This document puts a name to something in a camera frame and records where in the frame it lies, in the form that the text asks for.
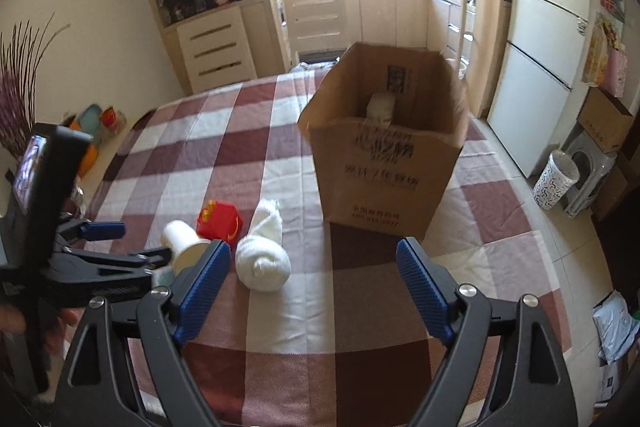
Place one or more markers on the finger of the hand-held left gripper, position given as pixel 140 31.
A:
pixel 125 258
pixel 105 230

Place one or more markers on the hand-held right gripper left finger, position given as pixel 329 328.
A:
pixel 200 294

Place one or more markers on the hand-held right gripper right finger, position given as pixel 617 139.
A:
pixel 422 287

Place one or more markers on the white paper cup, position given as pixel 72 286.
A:
pixel 182 242

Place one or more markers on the white towel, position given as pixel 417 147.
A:
pixel 262 257

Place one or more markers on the red paper meal box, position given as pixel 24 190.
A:
pixel 220 222

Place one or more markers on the brown cardboard box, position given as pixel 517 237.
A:
pixel 385 187

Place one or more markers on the small green white carton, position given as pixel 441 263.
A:
pixel 380 107

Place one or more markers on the person's left hand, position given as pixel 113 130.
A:
pixel 12 319

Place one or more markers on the orange bowl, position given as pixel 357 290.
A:
pixel 86 159

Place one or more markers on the teal plate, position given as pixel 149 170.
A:
pixel 87 119

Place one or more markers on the dried branch arrangement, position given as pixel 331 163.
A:
pixel 20 97

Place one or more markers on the red checkered tablecloth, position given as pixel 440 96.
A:
pixel 300 347

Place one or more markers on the white patterned waste bin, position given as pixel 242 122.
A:
pixel 552 184

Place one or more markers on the grey plastic mailer bag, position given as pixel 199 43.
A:
pixel 615 322

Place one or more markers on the grey plastic stool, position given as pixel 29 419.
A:
pixel 595 177

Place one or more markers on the white printed box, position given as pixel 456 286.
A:
pixel 615 377

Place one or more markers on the beige display cabinet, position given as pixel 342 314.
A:
pixel 255 37

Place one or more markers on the white refrigerator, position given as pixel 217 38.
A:
pixel 540 72

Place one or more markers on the floral chair cushion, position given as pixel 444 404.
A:
pixel 312 67

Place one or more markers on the dark kitchen floor mat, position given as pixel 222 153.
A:
pixel 320 56

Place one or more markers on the beige kitchen base cabinets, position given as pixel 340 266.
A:
pixel 380 17

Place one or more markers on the pink paper bag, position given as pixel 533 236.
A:
pixel 616 74

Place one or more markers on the yellow printed bag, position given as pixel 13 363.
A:
pixel 596 57

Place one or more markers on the black white fridge magnet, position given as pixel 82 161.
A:
pixel 581 28

